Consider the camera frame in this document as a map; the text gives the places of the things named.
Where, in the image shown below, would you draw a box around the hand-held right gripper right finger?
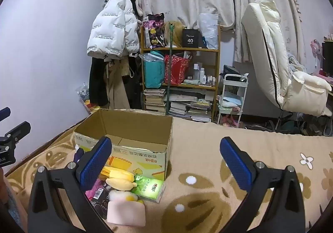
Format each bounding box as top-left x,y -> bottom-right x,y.
220,137 -> 306,233

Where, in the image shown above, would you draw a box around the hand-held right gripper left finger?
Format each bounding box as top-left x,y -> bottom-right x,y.
27,136 -> 120,233

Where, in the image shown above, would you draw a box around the black face mask packet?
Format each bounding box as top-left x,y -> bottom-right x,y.
88,187 -> 112,220

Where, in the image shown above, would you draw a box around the pink soft block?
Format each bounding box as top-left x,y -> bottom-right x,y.
107,200 -> 146,226

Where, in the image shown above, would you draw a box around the cardboard box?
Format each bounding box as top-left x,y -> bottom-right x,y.
73,108 -> 174,181

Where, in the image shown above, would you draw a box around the person's left forearm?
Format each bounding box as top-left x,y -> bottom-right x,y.
0,168 -> 28,226

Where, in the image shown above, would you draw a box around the purple soft toy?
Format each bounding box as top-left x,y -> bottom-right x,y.
73,147 -> 85,164

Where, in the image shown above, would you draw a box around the beige flower-patterned blanket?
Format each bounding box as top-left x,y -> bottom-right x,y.
5,116 -> 333,233

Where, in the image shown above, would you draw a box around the green tissue packet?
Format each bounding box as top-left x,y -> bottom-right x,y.
130,174 -> 166,203

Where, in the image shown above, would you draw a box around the pile of bags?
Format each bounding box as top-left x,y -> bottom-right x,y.
75,82 -> 101,114

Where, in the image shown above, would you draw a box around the messy pile of books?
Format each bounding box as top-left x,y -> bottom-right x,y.
168,92 -> 212,122

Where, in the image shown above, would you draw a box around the white trolley cart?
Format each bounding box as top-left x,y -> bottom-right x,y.
216,74 -> 249,127

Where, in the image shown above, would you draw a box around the beige trench coat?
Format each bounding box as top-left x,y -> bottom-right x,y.
103,59 -> 131,110

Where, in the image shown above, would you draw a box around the black long coat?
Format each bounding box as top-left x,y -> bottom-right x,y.
89,55 -> 109,107

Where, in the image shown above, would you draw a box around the neat stack of books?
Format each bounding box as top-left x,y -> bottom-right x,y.
144,88 -> 167,113

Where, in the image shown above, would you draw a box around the black hanging clothes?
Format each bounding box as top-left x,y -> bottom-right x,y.
125,52 -> 144,110

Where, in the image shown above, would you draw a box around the group of cosmetic bottles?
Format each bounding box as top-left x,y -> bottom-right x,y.
193,62 -> 217,86

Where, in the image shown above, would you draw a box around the wooden shelf unit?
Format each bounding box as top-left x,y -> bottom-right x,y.
140,25 -> 221,123

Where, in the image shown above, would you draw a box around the white recliner chair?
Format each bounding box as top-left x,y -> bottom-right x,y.
241,0 -> 332,117

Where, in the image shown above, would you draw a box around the teal shopping bag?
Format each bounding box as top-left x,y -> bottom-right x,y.
142,51 -> 165,89

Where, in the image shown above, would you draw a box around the red shopping bag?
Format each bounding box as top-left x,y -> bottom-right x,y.
164,53 -> 192,86

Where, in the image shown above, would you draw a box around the grey-blue throw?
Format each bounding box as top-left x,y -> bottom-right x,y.
287,53 -> 305,72

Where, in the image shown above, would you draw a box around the green pole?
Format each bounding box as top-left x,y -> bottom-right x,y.
166,22 -> 176,116

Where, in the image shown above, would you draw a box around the black gift box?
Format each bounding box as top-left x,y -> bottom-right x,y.
181,29 -> 203,49

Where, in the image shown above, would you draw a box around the clear plastic bag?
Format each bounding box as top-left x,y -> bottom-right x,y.
198,13 -> 219,50

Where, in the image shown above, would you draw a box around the pink desk fan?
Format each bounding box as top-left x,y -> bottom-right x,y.
309,39 -> 322,62

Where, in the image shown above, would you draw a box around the white puffer jacket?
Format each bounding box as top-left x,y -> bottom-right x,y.
87,0 -> 141,60

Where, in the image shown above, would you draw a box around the blond wig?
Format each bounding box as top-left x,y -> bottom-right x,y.
163,21 -> 186,47

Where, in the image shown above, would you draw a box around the printed cartoon tote bag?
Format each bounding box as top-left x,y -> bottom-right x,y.
143,13 -> 167,49

